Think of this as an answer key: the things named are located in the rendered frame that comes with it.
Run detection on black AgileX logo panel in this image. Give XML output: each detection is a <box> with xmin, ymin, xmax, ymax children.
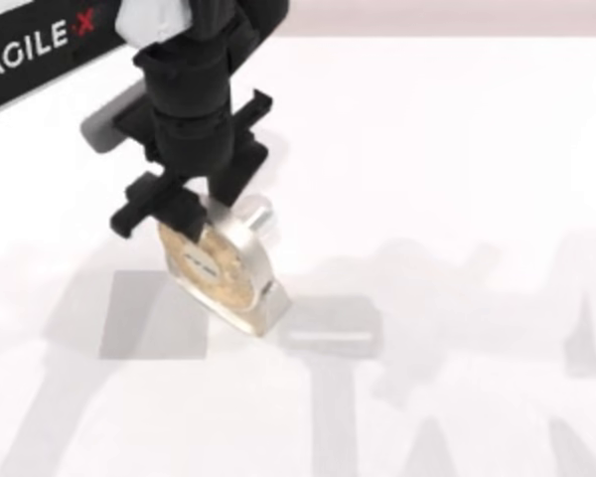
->
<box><xmin>0</xmin><ymin>0</ymin><xmax>126</xmax><ymax>119</ymax></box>

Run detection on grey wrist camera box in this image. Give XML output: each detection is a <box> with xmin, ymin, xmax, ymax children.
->
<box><xmin>78</xmin><ymin>80</ymin><xmax>153</xmax><ymax>153</ymax></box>

